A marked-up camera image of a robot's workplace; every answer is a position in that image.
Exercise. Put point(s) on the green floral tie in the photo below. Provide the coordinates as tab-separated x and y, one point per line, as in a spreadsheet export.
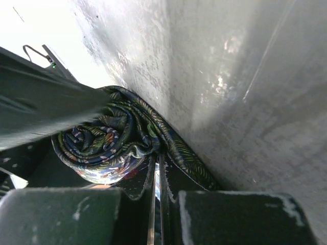
127	133

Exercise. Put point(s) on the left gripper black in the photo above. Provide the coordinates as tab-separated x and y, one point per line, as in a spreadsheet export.
37	103

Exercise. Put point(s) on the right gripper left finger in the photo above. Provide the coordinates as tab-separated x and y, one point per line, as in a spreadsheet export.
59	207

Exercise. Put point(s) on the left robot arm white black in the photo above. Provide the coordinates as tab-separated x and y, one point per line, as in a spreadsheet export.
48	58

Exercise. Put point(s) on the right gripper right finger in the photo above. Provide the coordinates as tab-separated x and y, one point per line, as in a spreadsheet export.
192	215

